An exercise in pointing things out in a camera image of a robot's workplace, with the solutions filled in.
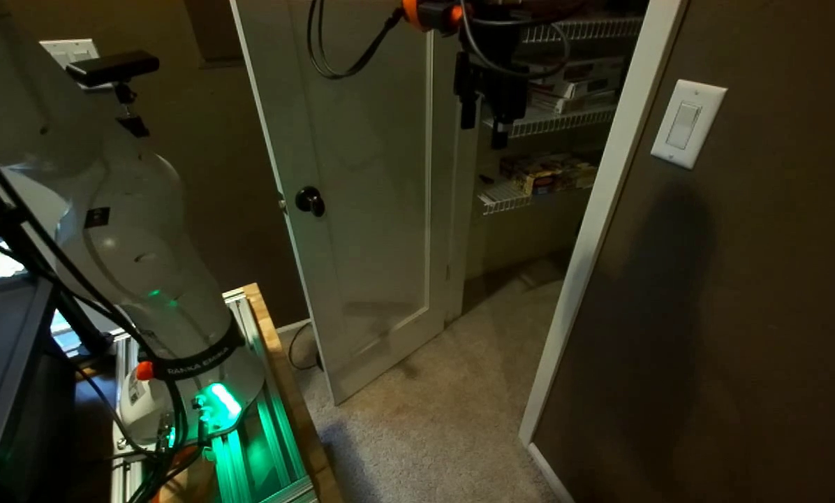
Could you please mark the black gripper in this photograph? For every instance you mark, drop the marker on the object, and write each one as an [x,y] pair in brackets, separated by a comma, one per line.
[503,72]

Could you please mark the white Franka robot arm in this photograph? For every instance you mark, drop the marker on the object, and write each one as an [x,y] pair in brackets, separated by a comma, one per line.
[126,234]

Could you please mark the white panel door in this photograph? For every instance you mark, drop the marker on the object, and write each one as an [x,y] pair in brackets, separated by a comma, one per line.
[371,186]

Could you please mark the black round door knob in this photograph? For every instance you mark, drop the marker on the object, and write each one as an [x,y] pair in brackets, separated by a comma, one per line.
[312,199]

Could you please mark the wooden table side panel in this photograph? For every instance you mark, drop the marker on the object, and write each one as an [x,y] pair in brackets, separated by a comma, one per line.
[293,393]

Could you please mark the dark monitor screen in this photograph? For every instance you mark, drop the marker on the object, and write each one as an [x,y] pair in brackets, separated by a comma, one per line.
[1,373]

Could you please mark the white door frame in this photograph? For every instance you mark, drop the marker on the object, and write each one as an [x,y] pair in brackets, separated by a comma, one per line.
[601,214]

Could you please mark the white rocker light switch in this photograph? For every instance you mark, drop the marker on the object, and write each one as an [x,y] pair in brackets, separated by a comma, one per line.
[689,123]

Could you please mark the black camera on stand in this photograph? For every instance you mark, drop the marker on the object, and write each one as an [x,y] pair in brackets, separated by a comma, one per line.
[115,73]

